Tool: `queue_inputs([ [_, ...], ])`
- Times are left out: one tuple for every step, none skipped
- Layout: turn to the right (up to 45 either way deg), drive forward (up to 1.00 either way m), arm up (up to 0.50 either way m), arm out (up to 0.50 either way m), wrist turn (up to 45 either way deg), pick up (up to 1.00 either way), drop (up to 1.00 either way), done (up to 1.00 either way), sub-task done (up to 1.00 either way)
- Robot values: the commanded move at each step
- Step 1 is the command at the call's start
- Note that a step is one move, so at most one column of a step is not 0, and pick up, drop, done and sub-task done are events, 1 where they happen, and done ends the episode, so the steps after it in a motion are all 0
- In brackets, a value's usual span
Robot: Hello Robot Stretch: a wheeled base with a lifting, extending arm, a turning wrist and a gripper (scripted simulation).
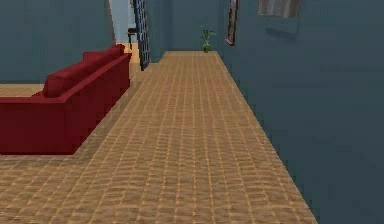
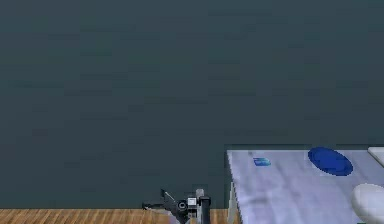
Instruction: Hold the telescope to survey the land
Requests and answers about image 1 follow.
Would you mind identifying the dark blue panelled door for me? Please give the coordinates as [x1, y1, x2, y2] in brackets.
[132, 0, 151, 72]

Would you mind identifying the black chair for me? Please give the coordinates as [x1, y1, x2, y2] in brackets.
[127, 27, 138, 51]

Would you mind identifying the green house plant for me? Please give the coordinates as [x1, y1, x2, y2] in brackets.
[200, 25, 217, 54]

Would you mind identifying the dark framed wall picture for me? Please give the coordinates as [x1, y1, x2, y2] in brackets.
[224, 0, 240, 47]

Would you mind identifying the red sofa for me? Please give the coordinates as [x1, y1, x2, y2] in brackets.
[0, 43, 133, 156]

